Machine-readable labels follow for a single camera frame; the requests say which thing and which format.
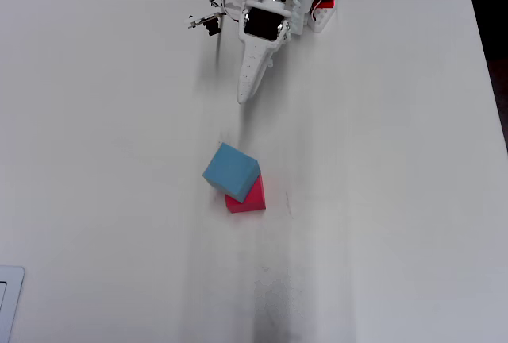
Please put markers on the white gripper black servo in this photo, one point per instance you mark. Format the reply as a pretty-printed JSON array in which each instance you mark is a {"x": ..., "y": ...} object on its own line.
[{"x": 262, "y": 25}]

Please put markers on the blue foam cube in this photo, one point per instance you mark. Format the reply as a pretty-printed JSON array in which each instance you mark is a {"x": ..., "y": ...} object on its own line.
[{"x": 230, "y": 172}]

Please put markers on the white red robot base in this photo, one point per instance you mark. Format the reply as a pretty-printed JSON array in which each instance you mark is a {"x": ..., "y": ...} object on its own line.
[{"x": 323, "y": 19}]

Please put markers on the red foam cube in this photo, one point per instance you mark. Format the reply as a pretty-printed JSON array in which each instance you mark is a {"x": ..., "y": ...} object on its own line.
[{"x": 254, "y": 200}]

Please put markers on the silver laptop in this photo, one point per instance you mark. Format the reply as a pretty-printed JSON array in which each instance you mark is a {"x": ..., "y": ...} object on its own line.
[{"x": 14, "y": 299}]

